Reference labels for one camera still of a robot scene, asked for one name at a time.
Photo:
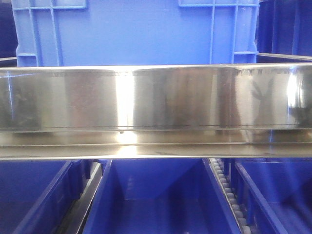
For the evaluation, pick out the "dark blue bin upper right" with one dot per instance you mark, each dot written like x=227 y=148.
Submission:
x=285 y=27

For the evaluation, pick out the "light blue plastic bin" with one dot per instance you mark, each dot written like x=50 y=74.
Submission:
x=135 y=32

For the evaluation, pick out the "white roller conveyor track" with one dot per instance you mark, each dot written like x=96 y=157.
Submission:
x=218 y=171

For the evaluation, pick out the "steel divider rail left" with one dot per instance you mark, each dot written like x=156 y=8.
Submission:
x=75 y=219

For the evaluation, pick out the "blue bin lower right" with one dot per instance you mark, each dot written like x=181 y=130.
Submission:
x=275 y=195

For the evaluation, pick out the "stainless steel shelf rail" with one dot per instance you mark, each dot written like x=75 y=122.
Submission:
x=108 y=112

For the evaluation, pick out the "blue bin lower centre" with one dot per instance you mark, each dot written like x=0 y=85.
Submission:
x=159 y=196

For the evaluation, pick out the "dark blue bin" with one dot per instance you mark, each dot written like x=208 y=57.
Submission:
x=285 y=27
x=8 y=35

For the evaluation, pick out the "dark blue bin upper left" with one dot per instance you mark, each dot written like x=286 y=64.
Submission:
x=8 y=35

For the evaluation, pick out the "blue bin lower left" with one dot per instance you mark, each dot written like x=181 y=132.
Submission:
x=36 y=195

